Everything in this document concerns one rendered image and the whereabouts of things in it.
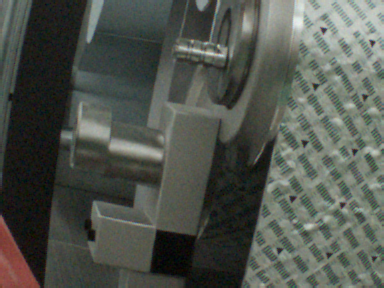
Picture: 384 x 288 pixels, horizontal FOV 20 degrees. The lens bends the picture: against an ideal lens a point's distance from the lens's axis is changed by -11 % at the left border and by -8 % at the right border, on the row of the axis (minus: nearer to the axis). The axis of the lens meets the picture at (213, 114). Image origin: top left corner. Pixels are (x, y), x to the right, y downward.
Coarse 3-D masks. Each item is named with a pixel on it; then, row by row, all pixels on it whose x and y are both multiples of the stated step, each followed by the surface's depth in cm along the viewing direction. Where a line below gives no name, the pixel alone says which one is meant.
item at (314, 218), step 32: (288, 160) 58; (320, 160) 58; (352, 160) 59; (288, 192) 58; (320, 192) 59; (352, 192) 59; (256, 224) 59; (288, 224) 59; (320, 224) 59; (352, 224) 59; (256, 256) 58; (288, 256) 59; (320, 256) 59; (352, 256) 59
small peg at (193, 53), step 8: (176, 40) 61; (184, 40) 61; (192, 40) 61; (176, 48) 61; (184, 48) 61; (192, 48) 61; (200, 48) 61; (208, 48) 61; (216, 48) 61; (224, 48) 61; (176, 56) 61; (184, 56) 61; (192, 56) 61; (200, 56) 61; (208, 56) 61; (216, 56) 61; (224, 56) 61; (192, 64) 61; (200, 64) 61; (208, 64) 61; (216, 64) 61; (224, 64) 61
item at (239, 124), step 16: (272, 0) 58; (272, 16) 58; (272, 32) 58; (256, 48) 59; (272, 48) 58; (256, 64) 59; (272, 64) 58; (256, 80) 58; (272, 80) 58; (240, 96) 61; (256, 96) 59; (224, 112) 64; (240, 112) 60; (256, 112) 59; (224, 128) 64; (240, 128) 60; (256, 128) 60; (240, 144) 62
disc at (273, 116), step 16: (288, 0) 58; (288, 16) 58; (288, 32) 57; (288, 48) 57; (288, 64) 57; (288, 80) 57; (272, 96) 58; (288, 96) 57; (272, 112) 58; (272, 128) 58; (256, 144) 60; (272, 144) 59; (240, 160) 63; (256, 160) 60; (240, 176) 63
